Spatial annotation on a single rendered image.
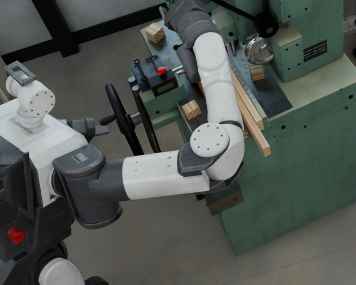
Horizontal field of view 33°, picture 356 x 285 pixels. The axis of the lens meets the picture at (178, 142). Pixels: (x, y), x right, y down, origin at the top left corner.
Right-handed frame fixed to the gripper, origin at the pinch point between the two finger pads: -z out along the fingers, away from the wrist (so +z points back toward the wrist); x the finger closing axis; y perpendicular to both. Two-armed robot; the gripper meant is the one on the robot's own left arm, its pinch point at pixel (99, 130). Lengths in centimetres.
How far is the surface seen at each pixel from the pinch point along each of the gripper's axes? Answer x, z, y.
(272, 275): -45, -77, -51
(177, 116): 8.1, -23.5, 0.1
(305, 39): 37, -57, 12
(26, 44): -137, -15, 103
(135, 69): 11.4, -11.0, 15.0
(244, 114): 28.8, -34.4, -8.4
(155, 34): 4.5, -24.0, 31.2
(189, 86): 12.4, -27.7, 8.2
